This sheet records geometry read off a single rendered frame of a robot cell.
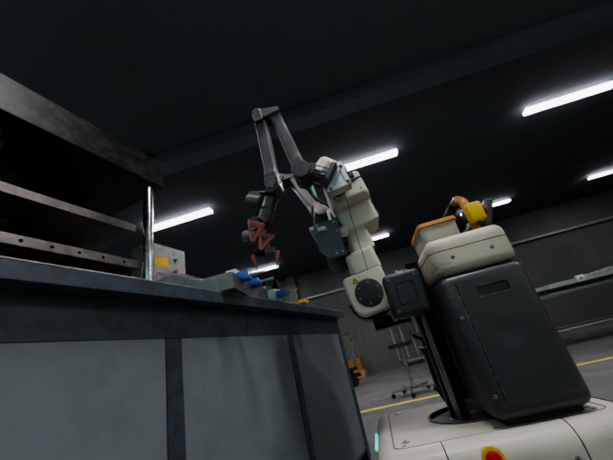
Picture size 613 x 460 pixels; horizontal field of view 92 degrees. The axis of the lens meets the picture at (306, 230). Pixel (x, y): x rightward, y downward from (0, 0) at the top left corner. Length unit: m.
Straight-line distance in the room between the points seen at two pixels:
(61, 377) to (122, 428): 0.16
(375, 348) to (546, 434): 8.48
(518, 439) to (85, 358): 0.99
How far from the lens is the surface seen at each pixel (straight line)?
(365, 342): 9.42
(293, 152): 1.30
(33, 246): 1.76
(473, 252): 1.06
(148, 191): 2.19
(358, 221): 1.27
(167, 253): 2.25
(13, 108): 1.96
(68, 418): 0.76
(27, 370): 0.73
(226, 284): 1.00
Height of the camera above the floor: 0.53
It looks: 24 degrees up
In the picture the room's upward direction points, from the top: 13 degrees counter-clockwise
